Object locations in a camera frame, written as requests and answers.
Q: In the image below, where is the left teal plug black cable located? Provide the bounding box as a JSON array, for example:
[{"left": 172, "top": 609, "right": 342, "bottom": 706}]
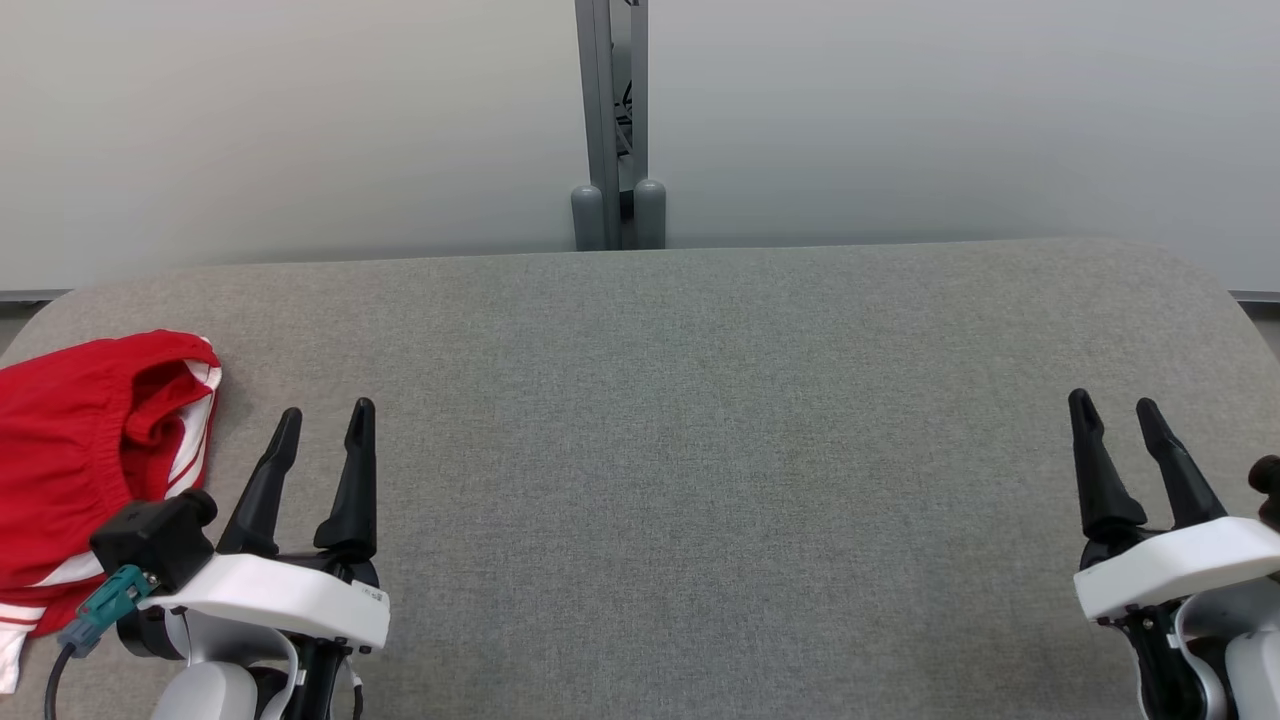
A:
[{"left": 43, "top": 565, "right": 159, "bottom": 720}]

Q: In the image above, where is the grey fabric padded table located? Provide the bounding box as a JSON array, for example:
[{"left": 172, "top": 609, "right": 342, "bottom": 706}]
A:
[{"left": 0, "top": 237, "right": 1280, "bottom": 720}]

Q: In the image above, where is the red shorts white stripe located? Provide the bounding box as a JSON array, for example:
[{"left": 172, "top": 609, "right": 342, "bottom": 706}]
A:
[{"left": 0, "top": 330, "right": 222, "bottom": 593}]

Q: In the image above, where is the grey metal post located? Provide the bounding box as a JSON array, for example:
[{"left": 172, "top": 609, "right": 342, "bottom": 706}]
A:
[{"left": 575, "top": 0, "right": 649, "bottom": 251}]

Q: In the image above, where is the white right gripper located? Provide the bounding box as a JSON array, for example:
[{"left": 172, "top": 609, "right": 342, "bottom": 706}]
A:
[{"left": 1068, "top": 388, "right": 1280, "bottom": 720}]

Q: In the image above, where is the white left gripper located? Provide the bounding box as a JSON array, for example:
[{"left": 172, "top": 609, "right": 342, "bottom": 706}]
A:
[{"left": 165, "top": 398, "right": 391, "bottom": 720}]

